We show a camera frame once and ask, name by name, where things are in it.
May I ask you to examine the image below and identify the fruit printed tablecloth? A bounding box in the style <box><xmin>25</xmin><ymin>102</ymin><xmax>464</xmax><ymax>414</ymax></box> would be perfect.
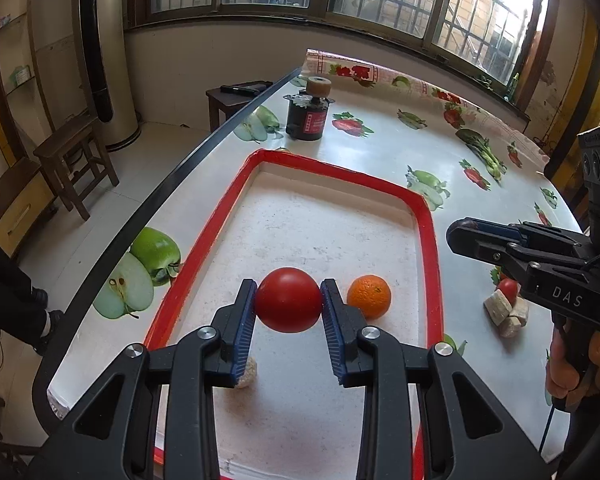
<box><xmin>47</xmin><ymin>49</ymin><xmax>588</xmax><ymax>480</ymax></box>

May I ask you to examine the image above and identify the wooden wall shelf unit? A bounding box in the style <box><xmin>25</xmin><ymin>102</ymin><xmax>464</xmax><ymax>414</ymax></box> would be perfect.
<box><xmin>0</xmin><ymin>0</ymin><xmax>48</xmax><ymax>171</ymax></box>

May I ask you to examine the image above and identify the black jar with red label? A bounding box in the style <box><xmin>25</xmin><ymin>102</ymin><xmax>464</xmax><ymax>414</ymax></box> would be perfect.
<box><xmin>285</xmin><ymin>91</ymin><xmax>334</xmax><ymax>142</ymax></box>

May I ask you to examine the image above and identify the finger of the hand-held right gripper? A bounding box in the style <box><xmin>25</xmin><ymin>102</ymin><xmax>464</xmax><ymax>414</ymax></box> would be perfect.
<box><xmin>467</xmin><ymin>217</ymin><xmax>587</xmax><ymax>250</ymax></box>
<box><xmin>446</xmin><ymin>218</ymin><xmax>537</xmax><ymax>282</ymax></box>

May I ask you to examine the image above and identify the black cable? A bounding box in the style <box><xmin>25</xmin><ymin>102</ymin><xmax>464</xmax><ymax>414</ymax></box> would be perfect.
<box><xmin>537</xmin><ymin>397</ymin><xmax>556</xmax><ymax>456</ymax></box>

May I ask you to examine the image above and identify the red rimmed white tray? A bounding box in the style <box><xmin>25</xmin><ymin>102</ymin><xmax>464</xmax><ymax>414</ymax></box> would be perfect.
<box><xmin>142</xmin><ymin>148</ymin><xmax>445</xmax><ymax>480</ymax></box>

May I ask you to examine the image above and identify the person's right hand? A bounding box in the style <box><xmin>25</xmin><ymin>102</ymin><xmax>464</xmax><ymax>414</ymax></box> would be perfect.
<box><xmin>546</xmin><ymin>331</ymin><xmax>600</xmax><ymax>413</ymax></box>

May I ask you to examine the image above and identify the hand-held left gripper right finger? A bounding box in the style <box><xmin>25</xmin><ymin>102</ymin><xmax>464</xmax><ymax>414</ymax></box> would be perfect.
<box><xmin>320</xmin><ymin>278</ymin><xmax>551</xmax><ymax>480</ymax></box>

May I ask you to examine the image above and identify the small dark wooden table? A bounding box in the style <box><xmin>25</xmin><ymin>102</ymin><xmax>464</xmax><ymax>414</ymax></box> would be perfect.
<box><xmin>206</xmin><ymin>80</ymin><xmax>273</xmax><ymax>133</ymax></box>

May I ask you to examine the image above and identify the flat black device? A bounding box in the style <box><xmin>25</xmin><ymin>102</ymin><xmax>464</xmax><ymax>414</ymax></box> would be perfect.
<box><xmin>220</xmin><ymin>81</ymin><xmax>273</xmax><ymax>95</ymax></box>

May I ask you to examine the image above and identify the wooden cabinet with yellow drawers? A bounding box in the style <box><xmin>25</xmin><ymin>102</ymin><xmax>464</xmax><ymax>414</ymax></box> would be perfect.
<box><xmin>0</xmin><ymin>156</ymin><xmax>58</xmax><ymax>261</ymax></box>

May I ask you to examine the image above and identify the orange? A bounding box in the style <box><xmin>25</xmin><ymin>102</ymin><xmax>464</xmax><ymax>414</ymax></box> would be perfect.
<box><xmin>346</xmin><ymin>274</ymin><xmax>392</xmax><ymax>320</ymax></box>

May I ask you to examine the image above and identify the tower air conditioner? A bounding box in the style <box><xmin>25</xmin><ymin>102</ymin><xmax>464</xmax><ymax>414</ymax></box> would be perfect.
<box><xmin>77</xmin><ymin>0</ymin><xmax>142</xmax><ymax>152</ymax></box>

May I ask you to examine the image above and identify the person's right forearm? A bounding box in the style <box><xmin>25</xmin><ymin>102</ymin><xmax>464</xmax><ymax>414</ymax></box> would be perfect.
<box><xmin>557</xmin><ymin>385</ymin><xmax>600</xmax><ymax>480</ymax></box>

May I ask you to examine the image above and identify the large red tomato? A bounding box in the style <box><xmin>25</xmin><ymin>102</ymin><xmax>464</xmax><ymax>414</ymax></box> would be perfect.
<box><xmin>254</xmin><ymin>267</ymin><xmax>324</xmax><ymax>334</ymax></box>

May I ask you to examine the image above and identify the wooden stool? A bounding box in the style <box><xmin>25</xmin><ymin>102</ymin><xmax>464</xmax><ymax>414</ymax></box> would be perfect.
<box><xmin>33</xmin><ymin>115</ymin><xmax>120</xmax><ymax>222</ymax></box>

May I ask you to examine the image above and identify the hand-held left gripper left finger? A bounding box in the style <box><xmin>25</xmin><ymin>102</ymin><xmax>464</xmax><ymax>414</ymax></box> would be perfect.
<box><xmin>30</xmin><ymin>278</ymin><xmax>259</xmax><ymax>480</ymax></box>

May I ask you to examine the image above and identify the green and white box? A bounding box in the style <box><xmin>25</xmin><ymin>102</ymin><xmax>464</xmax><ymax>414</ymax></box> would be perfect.
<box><xmin>7</xmin><ymin>65</ymin><xmax>35</xmax><ymax>88</ymax></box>

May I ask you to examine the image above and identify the sugarcane piece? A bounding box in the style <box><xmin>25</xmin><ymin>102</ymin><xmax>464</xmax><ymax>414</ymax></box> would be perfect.
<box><xmin>235</xmin><ymin>357</ymin><xmax>259</xmax><ymax>389</ymax></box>
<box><xmin>510</xmin><ymin>297</ymin><xmax>530</xmax><ymax>328</ymax></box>
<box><xmin>483</xmin><ymin>292</ymin><xmax>513</xmax><ymax>323</ymax></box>
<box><xmin>499</xmin><ymin>317</ymin><xmax>527</xmax><ymax>339</ymax></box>

